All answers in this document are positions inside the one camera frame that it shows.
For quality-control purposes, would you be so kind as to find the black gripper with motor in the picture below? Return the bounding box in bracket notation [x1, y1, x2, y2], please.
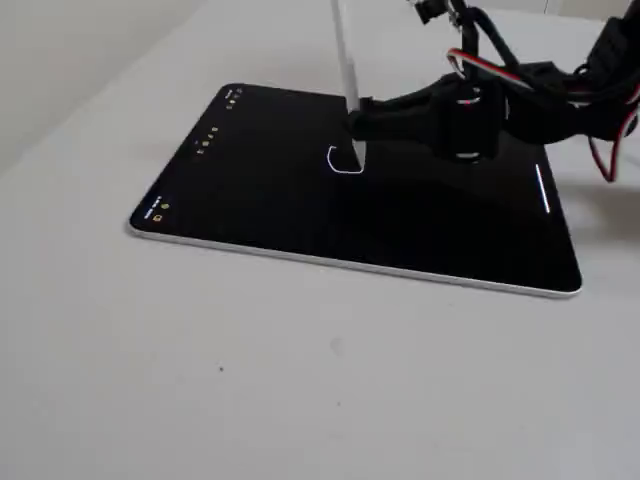
[348, 62, 576, 165]

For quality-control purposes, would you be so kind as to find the white stylus pencil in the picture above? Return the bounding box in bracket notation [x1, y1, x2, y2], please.
[328, 0, 366, 174]

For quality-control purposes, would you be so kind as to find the red white servo cable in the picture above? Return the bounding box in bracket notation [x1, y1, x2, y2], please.
[446, 47, 534, 90]

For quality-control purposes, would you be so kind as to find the black camera cable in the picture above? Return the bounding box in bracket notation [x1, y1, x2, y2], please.
[449, 4, 524, 71]

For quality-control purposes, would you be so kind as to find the red looped servo cable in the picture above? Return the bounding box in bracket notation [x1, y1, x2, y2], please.
[587, 82, 640, 185]

